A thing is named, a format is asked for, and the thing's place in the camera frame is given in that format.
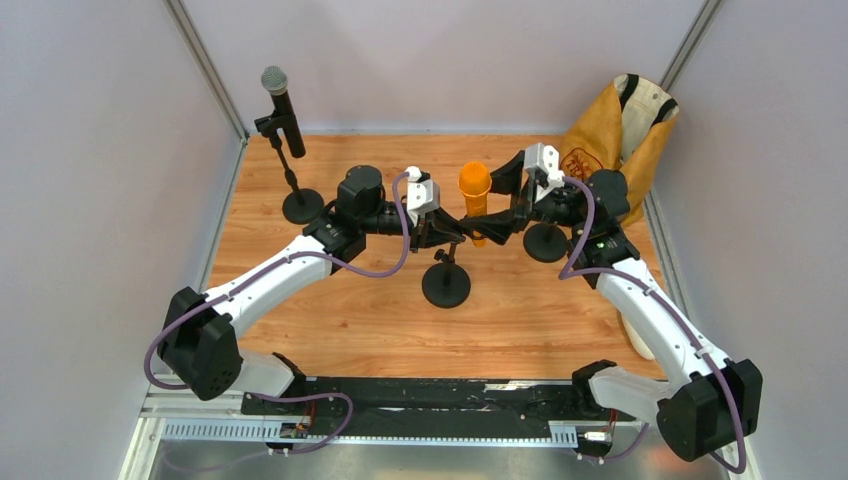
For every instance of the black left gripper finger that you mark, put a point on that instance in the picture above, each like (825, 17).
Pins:
(433, 239)
(441, 223)

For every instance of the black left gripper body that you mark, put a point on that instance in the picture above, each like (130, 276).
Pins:
(420, 232)

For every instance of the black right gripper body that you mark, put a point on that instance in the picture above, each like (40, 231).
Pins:
(549, 205)

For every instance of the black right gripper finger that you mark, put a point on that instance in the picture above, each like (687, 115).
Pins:
(497, 227)
(507, 179)

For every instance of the orange microphone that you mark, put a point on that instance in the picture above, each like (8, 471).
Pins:
(474, 183)

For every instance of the black microphone stand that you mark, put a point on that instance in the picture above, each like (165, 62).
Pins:
(301, 205)
(446, 284)
(545, 242)

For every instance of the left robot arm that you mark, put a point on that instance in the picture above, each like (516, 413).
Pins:
(198, 348)

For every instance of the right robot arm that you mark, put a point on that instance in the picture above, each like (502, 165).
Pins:
(706, 400)

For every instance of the black grey-headed microphone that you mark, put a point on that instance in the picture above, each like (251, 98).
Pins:
(275, 82)

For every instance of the brown paper bag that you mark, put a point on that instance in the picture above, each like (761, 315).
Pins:
(626, 129)

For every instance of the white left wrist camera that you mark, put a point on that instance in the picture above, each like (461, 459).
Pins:
(423, 194)

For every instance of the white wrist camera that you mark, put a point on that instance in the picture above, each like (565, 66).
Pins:
(541, 163)
(423, 194)

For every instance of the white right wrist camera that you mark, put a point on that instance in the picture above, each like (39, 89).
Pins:
(541, 163)

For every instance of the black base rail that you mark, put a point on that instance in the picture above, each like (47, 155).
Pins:
(403, 411)

